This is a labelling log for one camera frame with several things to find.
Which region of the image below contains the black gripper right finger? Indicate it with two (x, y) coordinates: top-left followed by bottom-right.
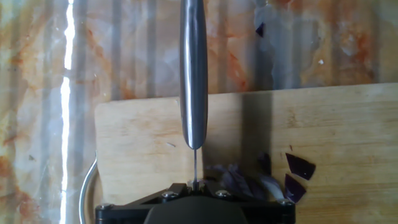
(198, 179), (296, 224)

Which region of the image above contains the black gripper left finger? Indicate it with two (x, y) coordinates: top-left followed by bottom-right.
(95, 182), (193, 224)

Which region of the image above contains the steel cleaver knife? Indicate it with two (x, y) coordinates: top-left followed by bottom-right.
(179, 0), (209, 191)

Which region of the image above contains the dark purple onion skin piece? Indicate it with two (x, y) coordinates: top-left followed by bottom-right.
(285, 152), (317, 181)
(284, 173), (307, 204)

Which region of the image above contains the red onion wedge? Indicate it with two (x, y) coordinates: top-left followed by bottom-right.
(203, 151), (285, 202)

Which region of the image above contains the wooden cutting board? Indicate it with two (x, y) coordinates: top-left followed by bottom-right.
(78, 82), (398, 224)

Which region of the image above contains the orange marble pattern mat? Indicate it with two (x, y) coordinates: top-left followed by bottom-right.
(0, 0), (398, 224)

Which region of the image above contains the small purple onion scrap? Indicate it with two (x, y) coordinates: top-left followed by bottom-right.
(255, 22), (266, 39)

